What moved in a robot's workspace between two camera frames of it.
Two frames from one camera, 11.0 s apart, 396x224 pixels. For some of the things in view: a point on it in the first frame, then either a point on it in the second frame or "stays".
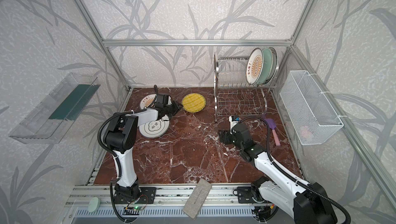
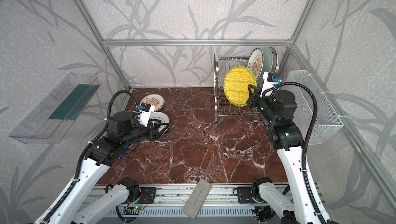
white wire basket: (308, 108) stays
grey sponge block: (197, 196) stays
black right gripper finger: (226, 137) -> (257, 90)
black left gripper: (172, 108) -> (152, 130)
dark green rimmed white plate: (275, 66) stays
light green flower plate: (267, 66) stays
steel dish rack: (233, 95) stays
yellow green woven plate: (194, 102) -> (236, 81)
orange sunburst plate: (254, 66) stays
